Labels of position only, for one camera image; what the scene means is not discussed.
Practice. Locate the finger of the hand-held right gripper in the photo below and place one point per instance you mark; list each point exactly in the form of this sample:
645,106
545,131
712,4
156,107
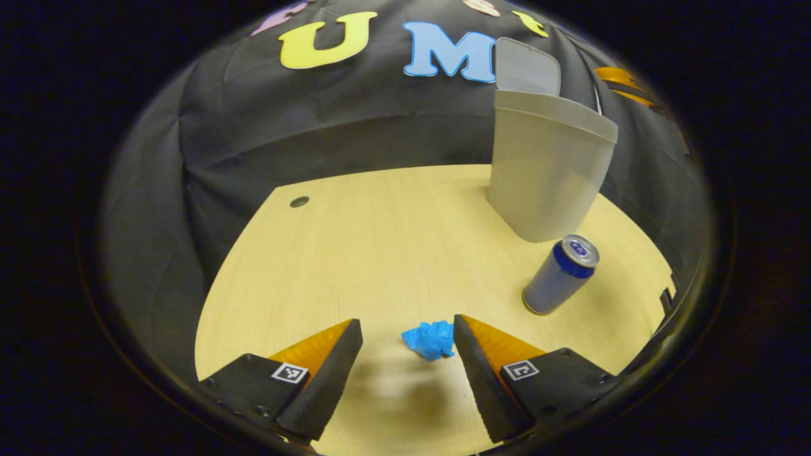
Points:
618,77
637,99

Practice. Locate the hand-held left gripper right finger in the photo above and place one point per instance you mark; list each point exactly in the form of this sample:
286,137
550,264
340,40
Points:
485,386

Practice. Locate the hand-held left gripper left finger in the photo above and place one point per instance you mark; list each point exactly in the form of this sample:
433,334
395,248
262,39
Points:
323,386

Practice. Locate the blue paper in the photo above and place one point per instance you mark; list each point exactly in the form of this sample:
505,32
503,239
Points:
431,339

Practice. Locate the white desktop garbage bin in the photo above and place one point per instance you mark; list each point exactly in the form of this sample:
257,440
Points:
545,171

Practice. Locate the silver blue pop can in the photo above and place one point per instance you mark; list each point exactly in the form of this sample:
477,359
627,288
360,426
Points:
557,278

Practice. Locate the light wooden desktop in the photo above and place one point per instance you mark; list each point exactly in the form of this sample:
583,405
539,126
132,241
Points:
393,253

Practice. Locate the black backdrop cloth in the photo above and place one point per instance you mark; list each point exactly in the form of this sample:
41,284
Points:
285,126

